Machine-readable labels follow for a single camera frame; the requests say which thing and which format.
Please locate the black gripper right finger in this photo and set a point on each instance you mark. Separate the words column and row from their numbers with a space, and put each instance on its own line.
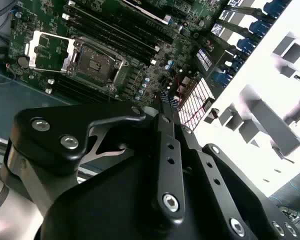
column 227, row 207

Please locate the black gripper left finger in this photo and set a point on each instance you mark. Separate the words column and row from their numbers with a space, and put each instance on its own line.
column 27, row 150

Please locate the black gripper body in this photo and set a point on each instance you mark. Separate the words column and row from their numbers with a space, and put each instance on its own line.
column 102, row 205

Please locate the metal socket cover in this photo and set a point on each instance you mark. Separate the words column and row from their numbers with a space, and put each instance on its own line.
column 33, row 53

